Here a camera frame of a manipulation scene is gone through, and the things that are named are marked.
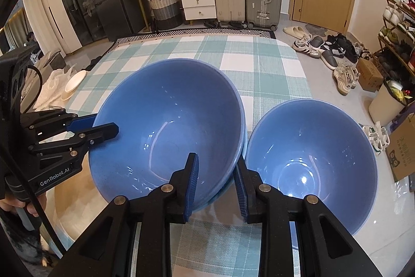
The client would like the large cream plate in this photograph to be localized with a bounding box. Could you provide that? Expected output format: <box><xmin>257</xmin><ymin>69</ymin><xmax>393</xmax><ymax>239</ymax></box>
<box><xmin>52</xmin><ymin>150</ymin><xmax>112</xmax><ymax>242</ymax></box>

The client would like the plain brown cardboard box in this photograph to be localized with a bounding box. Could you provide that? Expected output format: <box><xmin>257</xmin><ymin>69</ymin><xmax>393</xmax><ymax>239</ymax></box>
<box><xmin>357</xmin><ymin>58</ymin><xmax>385</xmax><ymax>92</ymax></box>

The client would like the scattered shoes group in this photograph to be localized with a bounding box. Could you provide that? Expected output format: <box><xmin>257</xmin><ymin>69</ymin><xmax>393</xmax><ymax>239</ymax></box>
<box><xmin>283</xmin><ymin>24</ymin><xmax>372</xmax><ymax>96</ymax></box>

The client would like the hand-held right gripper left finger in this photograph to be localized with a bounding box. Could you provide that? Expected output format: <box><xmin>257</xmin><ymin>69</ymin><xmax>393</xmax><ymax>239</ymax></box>
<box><xmin>49</xmin><ymin>153</ymin><xmax>200</xmax><ymax>277</ymax></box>

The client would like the grey fabric box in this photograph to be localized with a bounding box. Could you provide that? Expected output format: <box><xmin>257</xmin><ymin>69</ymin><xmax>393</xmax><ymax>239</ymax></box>
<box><xmin>34</xmin><ymin>50</ymin><xmax>67</xmax><ymax>73</ymax></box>

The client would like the white green sneaker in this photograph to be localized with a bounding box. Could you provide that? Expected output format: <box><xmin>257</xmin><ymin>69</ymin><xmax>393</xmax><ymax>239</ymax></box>
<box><xmin>361</xmin><ymin>123</ymin><xmax>390</xmax><ymax>156</ymax></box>

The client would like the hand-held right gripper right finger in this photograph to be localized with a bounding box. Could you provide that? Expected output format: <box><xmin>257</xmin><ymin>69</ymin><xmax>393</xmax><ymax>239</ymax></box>
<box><xmin>234</xmin><ymin>158</ymin><xmax>383</xmax><ymax>277</ymax></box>

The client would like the white wardrobe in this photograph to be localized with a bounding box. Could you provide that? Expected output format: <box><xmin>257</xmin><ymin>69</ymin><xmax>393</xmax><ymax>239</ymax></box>
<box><xmin>21</xmin><ymin>0</ymin><xmax>81</xmax><ymax>53</ymax></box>

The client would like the white plastic bag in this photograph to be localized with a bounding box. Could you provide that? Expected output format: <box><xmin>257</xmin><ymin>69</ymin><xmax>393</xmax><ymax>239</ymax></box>
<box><xmin>33</xmin><ymin>67</ymin><xmax>78</xmax><ymax>110</ymax></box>

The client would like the white trash bin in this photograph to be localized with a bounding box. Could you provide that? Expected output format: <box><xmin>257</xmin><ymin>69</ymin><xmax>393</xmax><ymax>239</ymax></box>
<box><xmin>369</xmin><ymin>79</ymin><xmax>406</xmax><ymax>126</ymax></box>

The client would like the metal shoe rack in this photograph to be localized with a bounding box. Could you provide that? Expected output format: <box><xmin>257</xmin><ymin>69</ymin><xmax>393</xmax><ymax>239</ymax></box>
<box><xmin>373</xmin><ymin>0</ymin><xmax>415</xmax><ymax>79</ymax></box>

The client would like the small white dish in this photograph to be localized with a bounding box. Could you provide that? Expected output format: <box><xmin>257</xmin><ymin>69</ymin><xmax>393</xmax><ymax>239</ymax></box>
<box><xmin>66</xmin><ymin>71</ymin><xmax>87</xmax><ymax>92</ymax></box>

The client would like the teal checked tablecloth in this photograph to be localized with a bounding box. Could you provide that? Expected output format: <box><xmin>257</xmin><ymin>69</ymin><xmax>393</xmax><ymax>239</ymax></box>
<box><xmin>58</xmin><ymin>35</ymin><xmax>313</xmax><ymax>277</ymax></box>

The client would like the printed cardboard box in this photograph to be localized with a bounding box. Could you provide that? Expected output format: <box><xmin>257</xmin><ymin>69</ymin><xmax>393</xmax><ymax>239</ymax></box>
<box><xmin>385</xmin><ymin>113</ymin><xmax>415</xmax><ymax>183</ymax></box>

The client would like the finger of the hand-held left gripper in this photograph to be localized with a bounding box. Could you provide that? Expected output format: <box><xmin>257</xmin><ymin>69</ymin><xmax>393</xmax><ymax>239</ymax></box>
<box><xmin>19</xmin><ymin>107</ymin><xmax>98</xmax><ymax>138</ymax></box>
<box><xmin>29</xmin><ymin>122</ymin><xmax>119</xmax><ymax>164</ymax></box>

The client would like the woven laundry basket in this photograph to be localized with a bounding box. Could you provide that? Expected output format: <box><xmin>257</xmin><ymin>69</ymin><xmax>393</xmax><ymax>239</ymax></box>
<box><xmin>148</xmin><ymin>0</ymin><xmax>183</xmax><ymax>31</ymax></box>

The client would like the person's left hand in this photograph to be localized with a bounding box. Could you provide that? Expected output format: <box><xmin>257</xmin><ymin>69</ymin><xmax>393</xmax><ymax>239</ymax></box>
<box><xmin>0</xmin><ymin>198</ymin><xmax>42</xmax><ymax>218</ymax></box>

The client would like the shelved shoes group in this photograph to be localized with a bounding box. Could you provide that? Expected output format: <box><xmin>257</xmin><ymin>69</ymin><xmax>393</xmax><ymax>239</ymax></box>
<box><xmin>383</xmin><ymin>0</ymin><xmax>415</xmax><ymax>47</ymax></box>

